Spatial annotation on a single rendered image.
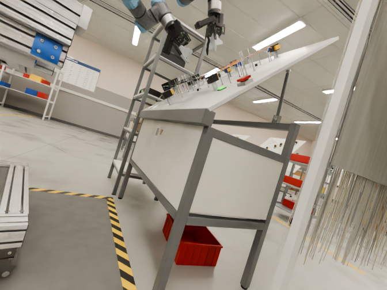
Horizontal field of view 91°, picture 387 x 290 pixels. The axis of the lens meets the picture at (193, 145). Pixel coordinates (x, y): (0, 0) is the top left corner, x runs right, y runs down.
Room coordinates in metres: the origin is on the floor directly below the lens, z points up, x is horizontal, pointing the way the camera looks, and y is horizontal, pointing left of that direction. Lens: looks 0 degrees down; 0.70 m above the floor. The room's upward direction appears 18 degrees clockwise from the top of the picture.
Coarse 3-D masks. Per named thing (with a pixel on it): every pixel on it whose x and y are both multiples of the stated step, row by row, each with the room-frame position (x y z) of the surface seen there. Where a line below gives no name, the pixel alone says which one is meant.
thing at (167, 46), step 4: (168, 32) 1.00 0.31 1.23; (172, 32) 0.99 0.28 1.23; (168, 36) 1.00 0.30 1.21; (168, 40) 1.01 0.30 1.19; (164, 44) 1.02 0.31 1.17; (168, 44) 1.02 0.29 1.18; (164, 48) 1.03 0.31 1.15; (168, 48) 1.03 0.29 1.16; (164, 52) 1.04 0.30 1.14; (168, 52) 1.05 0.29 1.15
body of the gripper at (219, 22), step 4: (208, 12) 1.02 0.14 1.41; (212, 12) 1.01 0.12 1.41; (216, 12) 1.01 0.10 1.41; (220, 12) 1.02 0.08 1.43; (208, 16) 1.06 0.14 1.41; (216, 16) 1.06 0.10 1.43; (220, 16) 1.04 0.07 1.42; (216, 20) 1.04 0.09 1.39; (220, 20) 1.04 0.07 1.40; (208, 24) 1.04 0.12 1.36; (212, 24) 1.01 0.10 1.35; (216, 24) 1.02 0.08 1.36; (220, 24) 1.03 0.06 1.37; (224, 24) 1.04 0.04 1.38; (208, 28) 1.04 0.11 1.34; (212, 28) 1.01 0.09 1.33; (216, 28) 1.03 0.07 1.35; (220, 28) 1.04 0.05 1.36; (224, 28) 1.04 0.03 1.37; (208, 32) 1.05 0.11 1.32; (212, 32) 1.04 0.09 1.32; (220, 32) 1.05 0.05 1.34; (224, 32) 1.05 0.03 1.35; (208, 36) 1.06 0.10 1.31
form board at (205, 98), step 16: (304, 48) 1.24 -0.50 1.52; (320, 48) 1.08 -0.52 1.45; (272, 64) 1.15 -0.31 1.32; (288, 64) 0.97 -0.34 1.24; (224, 80) 1.40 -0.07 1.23; (256, 80) 0.91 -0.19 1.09; (176, 96) 1.72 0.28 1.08; (192, 96) 1.29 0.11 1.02; (208, 96) 1.04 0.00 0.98; (224, 96) 0.87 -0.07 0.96
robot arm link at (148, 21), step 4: (148, 12) 0.97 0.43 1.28; (152, 12) 0.98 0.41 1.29; (144, 16) 0.95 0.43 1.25; (148, 16) 0.97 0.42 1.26; (152, 16) 0.99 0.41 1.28; (136, 20) 0.98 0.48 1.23; (140, 20) 0.97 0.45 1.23; (144, 20) 0.97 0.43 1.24; (148, 20) 0.99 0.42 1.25; (152, 20) 1.00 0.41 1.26; (156, 20) 1.01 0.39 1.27; (136, 24) 1.00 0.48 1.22; (140, 24) 1.00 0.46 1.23; (144, 24) 1.00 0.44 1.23; (148, 24) 1.00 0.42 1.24; (152, 24) 1.02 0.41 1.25; (156, 24) 1.04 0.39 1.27; (140, 28) 1.01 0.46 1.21; (144, 28) 1.02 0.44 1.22; (148, 28) 1.03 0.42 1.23; (144, 32) 1.04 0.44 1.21
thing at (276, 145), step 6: (270, 138) 5.79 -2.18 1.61; (276, 138) 5.60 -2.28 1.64; (264, 144) 5.63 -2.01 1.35; (270, 144) 5.47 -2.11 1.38; (276, 144) 5.30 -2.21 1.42; (282, 144) 5.05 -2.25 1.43; (294, 144) 4.85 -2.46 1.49; (300, 144) 4.76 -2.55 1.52; (270, 150) 5.21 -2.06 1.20; (276, 150) 5.06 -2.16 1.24; (294, 150) 4.67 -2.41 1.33; (288, 174) 4.72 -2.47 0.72; (288, 186) 4.71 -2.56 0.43; (282, 198) 4.72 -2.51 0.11
